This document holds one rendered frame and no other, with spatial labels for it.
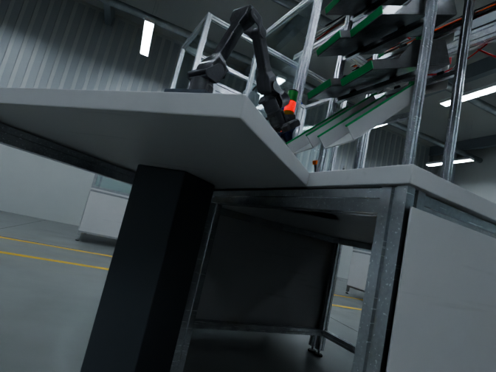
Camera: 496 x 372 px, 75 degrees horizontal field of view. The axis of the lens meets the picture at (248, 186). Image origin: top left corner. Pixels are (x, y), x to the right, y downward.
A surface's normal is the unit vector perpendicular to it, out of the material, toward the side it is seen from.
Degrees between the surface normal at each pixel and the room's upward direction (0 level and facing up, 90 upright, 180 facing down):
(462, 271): 90
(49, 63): 90
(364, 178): 90
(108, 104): 90
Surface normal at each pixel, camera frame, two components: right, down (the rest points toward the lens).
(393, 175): -0.84, -0.26
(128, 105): -0.38, -0.22
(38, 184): 0.37, -0.06
